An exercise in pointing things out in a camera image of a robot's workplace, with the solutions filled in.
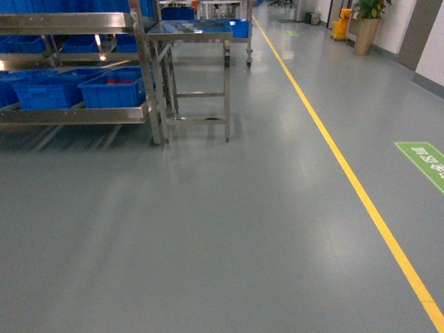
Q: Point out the blue bin with red wrap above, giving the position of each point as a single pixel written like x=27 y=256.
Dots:
x=97 y=94

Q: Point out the blue bin rear right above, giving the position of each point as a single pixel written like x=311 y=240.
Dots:
x=126 y=43

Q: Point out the steel shelf rack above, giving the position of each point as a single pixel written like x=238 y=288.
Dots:
x=36 y=30

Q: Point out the blue bin with plastic bag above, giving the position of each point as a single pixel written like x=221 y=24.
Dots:
x=82 y=44

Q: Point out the blue empty bin front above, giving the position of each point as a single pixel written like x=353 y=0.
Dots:
x=55 y=91

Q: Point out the steel work table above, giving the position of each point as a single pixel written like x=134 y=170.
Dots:
x=160 y=38

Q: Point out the red bubble wrap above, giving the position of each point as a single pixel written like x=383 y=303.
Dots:
x=115 y=81

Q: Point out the yellow mop bucket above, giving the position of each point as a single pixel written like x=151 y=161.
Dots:
x=340 y=26

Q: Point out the tall plant pot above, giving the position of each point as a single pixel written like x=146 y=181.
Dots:
x=366 y=33

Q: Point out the green potted plant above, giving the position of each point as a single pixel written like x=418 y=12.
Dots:
x=370 y=9

